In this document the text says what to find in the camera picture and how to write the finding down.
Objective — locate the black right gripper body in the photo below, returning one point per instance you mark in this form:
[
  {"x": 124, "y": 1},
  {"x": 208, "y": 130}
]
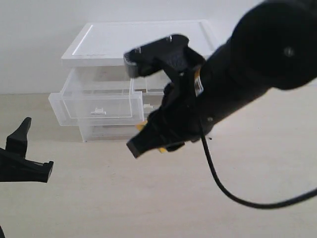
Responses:
[{"x": 181, "y": 98}]

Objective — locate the white plastic drawer cabinet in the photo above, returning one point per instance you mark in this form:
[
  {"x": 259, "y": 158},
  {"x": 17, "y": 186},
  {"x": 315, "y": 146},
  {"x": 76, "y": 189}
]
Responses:
[{"x": 104, "y": 43}]

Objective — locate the translucent bottom wide drawer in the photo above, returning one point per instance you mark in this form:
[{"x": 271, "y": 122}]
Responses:
[{"x": 107, "y": 132}]

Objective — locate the yellow cheese block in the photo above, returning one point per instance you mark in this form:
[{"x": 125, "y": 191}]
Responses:
[{"x": 140, "y": 126}]

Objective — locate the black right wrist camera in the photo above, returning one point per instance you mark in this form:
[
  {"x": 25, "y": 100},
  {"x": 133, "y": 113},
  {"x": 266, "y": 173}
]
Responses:
[{"x": 170, "y": 54}]

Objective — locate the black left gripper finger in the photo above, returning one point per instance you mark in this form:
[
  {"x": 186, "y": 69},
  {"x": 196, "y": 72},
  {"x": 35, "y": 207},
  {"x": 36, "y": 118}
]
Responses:
[
  {"x": 17, "y": 141},
  {"x": 14, "y": 168}
]

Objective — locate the translucent middle wide drawer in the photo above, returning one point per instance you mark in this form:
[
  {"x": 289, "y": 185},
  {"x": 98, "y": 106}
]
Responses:
[{"x": 151, "y": 102}]

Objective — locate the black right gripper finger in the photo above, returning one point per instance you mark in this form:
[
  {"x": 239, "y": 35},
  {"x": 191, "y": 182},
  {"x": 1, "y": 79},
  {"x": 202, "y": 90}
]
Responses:
[{"x": 156, "y": 134}]

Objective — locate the translucent wide drawer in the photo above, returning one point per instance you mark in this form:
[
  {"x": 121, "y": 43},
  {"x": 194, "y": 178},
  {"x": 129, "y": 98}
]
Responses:
[
  {"x": 151, "y": 102},
  {"x": 107, "y": 132}
]

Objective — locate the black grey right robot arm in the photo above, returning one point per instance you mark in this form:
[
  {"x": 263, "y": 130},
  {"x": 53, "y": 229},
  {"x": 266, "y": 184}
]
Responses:
[{"x": 274, "y": 45}]

